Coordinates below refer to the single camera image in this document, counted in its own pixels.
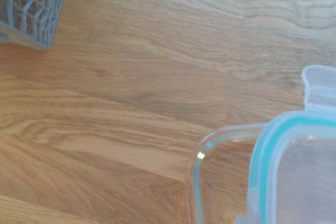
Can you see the grey plastic utensil basket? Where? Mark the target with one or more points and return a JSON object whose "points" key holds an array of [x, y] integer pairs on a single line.
{"points": [[23, 35]]}

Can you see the clear lid with teal seal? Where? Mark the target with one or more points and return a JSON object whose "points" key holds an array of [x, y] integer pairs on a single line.
{"points": [[302, 169]]}

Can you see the clear glass food container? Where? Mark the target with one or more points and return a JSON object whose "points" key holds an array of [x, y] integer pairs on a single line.
{"points": [[194, 182]]}

